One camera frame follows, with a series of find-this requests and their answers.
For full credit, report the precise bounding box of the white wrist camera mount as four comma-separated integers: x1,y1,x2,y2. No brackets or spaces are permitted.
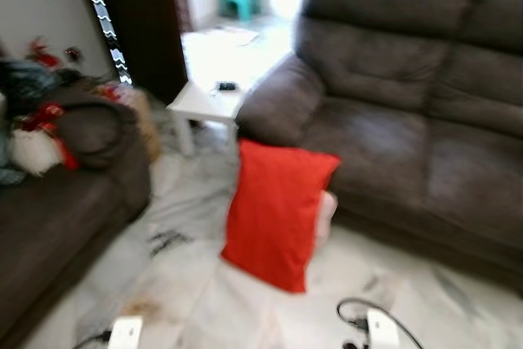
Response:
109,316,144,349
365,308,401,349

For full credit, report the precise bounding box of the black strap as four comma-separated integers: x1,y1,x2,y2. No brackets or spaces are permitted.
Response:
57,100,138,170

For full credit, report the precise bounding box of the red fire extinguisher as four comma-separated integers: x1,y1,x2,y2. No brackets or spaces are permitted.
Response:
29,38,62,68

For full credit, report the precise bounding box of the dark wooden door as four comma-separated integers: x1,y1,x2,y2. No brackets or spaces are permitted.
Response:
90,0,189,105

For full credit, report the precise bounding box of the white coffee table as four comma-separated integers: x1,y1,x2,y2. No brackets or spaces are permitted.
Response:
168,79,246,158

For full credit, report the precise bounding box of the brown fabric two-seat sofa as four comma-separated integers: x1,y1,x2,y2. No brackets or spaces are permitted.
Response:
235,0,523,293

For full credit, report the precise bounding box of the white printed floor mat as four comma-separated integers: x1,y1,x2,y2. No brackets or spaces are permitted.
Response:
192,26,258,46

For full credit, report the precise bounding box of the red pillow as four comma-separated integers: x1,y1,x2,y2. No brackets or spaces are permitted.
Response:
221,138,341,294

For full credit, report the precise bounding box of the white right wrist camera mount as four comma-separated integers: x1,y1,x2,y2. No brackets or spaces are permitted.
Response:
365,308,401,349

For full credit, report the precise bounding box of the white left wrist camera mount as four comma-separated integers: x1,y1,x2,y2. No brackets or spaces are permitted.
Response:
109,316,144,349

